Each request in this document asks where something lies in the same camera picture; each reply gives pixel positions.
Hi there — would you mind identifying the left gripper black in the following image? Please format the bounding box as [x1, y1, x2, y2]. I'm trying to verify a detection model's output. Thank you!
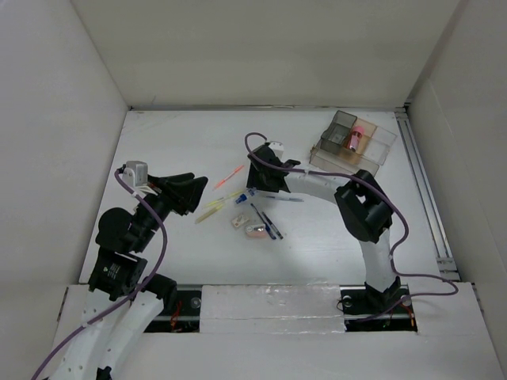
[132, 172, 208, 250]

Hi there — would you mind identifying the thin blue refill pen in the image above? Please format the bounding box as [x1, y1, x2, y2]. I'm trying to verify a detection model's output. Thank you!
[261, 195, 304, 203]

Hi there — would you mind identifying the white correction fluid bottle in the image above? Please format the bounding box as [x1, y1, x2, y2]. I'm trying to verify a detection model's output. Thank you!
[234, 188, 257, 205]

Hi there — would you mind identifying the black blue gel pen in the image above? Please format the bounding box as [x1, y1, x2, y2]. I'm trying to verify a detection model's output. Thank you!
[261, 211, 284, 240]

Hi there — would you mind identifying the white eraser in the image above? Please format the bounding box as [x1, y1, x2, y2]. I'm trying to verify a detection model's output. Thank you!
[231, 214, 250, 229]

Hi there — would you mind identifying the pink pencil sharpener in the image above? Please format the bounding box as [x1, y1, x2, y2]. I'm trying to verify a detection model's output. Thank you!
[245, 224, 268, 238]

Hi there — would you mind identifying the blue ballpoint pen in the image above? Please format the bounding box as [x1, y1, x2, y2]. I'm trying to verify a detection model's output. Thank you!
[250, 203, 276, 240]

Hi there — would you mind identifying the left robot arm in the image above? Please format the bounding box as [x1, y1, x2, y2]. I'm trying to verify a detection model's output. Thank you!
[49, 166, 208, 379]

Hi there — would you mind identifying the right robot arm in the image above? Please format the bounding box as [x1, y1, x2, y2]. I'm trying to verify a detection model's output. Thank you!
[248, 142, 400, 312]

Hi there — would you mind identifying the clear plastic desk organizer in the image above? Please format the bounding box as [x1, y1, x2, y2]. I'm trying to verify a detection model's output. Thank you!
[310, 110, 396, 176]

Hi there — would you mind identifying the yellow highlighter pen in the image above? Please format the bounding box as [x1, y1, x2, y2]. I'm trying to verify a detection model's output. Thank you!
[204, 190, 243, 208]

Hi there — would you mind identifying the orange pink pen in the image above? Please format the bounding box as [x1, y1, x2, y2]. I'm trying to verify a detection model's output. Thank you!
[213, 165, 245, 191]

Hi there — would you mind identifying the pale yellow pen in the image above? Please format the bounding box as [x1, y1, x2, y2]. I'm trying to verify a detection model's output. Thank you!
[195, 204, 223, 224]

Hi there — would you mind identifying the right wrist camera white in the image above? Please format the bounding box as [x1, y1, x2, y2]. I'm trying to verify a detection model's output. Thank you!
[268, 141, 284, 160]

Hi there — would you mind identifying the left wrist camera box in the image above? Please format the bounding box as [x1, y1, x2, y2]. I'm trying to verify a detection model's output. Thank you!
[122, 161, 148, 188]

